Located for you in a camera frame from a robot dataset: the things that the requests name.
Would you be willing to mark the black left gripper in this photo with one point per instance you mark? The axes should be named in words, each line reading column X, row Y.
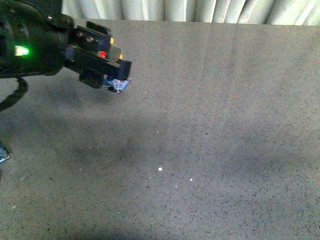
column 82, row 54

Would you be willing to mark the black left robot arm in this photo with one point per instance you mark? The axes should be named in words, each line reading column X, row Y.
column 36, row 38

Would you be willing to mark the yellow mushroom push button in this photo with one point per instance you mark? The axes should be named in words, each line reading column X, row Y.
column 114, row 55

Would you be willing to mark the white pleated curtain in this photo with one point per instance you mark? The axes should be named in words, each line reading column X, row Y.
column 271, row 12

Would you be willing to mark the red mushroom push button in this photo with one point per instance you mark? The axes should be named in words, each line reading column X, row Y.
column 4, row 153

